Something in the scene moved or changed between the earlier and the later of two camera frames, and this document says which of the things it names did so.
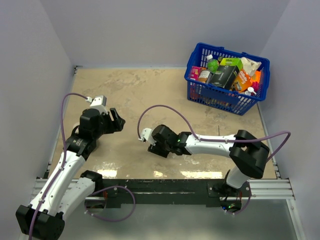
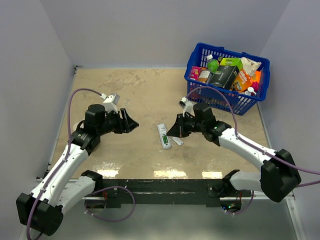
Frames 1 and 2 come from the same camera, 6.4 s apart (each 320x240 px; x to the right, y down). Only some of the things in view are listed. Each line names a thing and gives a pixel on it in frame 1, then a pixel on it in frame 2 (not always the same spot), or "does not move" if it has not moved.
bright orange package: (256, 77) does not move
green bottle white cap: (212, 64) does not move
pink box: (195, 73) does not move
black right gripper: (158, 150) to (179, 130)
